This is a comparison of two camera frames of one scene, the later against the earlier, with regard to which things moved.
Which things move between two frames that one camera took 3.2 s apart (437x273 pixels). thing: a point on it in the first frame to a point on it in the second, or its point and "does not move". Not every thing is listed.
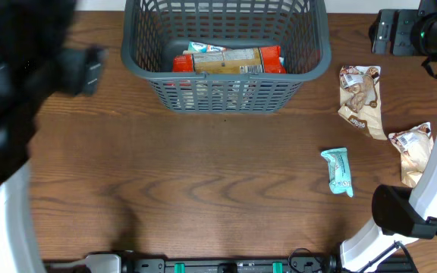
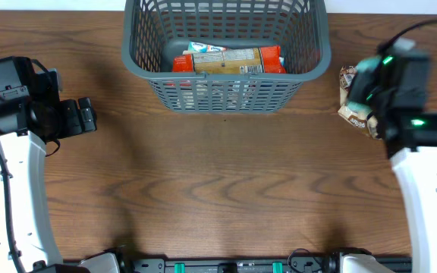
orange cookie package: (241, 61) does not move
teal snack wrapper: (340, 180) to (371, 64)
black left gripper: (92, 70) to (73, 117)
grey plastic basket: (153, 31) does not move
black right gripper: (382, 32) to (365, 89)
